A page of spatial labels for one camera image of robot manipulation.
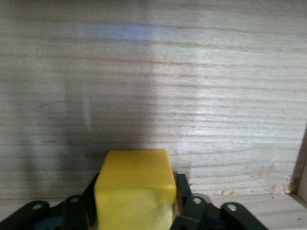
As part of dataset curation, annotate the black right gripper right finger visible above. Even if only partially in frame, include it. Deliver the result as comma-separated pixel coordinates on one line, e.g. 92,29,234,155
170,173,267,230

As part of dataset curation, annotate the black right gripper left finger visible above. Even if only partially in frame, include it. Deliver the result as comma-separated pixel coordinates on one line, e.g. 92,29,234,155
0,172,100,230

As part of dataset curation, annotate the yellow block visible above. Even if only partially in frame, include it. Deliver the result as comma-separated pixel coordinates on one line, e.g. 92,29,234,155
94,149,177,230

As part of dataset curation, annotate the light wood drawer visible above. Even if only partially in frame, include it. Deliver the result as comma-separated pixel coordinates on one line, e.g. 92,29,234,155
0,0,307,230

